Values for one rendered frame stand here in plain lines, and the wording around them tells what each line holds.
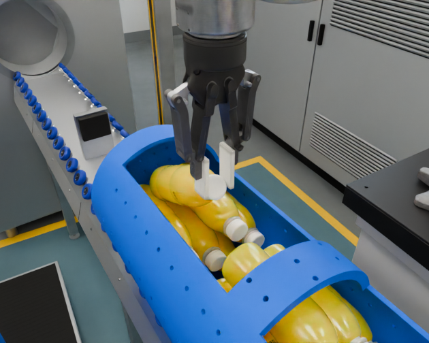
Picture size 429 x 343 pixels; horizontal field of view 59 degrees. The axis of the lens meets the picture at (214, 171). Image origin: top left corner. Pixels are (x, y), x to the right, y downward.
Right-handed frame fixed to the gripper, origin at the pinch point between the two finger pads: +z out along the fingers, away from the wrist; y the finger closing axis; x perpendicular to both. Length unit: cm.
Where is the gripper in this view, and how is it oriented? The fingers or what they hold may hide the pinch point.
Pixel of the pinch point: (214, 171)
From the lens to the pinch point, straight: 56.1
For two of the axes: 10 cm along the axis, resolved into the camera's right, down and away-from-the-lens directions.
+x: 5.5, 4.9, -6.7
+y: -8.3, 3.2, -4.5
